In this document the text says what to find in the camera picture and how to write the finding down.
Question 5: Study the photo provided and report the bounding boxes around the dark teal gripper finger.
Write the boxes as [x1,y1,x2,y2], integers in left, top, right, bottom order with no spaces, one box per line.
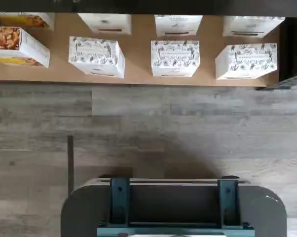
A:
[217,179,240,228]
[110,177,131,227]

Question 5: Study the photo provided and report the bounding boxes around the white floral print box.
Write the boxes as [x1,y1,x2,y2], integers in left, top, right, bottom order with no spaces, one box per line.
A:
[150,39,201,78]
[154,14,203,37]
[215,42,279,80]
[68,36,126,79]
[77,13,132,35]
[223,15,286,38]

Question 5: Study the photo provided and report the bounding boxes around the brown shelf board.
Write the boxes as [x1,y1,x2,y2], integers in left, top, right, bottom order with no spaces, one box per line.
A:
[0,12,282,87]

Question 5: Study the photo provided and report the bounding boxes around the black metal shelf rack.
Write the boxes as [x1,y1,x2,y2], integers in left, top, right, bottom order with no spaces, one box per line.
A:
[0,0,297,91]

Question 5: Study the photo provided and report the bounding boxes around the yellow nut snack box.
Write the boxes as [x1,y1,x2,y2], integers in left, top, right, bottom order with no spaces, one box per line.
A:
[0,12,56,31]
[0,26,51,69]

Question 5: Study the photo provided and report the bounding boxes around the dark thin bar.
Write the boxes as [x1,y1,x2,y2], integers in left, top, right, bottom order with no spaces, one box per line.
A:
[67,135,74,196]

